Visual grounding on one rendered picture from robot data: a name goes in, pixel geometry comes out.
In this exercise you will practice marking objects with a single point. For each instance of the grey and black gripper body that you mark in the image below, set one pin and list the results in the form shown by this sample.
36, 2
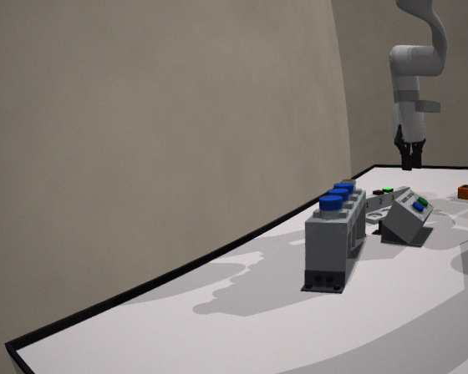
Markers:
412, 123

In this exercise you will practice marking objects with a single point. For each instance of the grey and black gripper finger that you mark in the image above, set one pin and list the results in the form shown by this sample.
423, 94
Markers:
416, 155
404, 151

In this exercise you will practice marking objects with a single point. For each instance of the grey button panel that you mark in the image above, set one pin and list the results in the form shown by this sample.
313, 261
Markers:
405, 218

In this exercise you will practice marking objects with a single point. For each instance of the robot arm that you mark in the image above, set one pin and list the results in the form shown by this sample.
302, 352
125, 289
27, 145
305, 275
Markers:
408, 62

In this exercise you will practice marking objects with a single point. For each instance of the black table edge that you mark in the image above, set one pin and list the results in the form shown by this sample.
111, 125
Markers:
94, 310

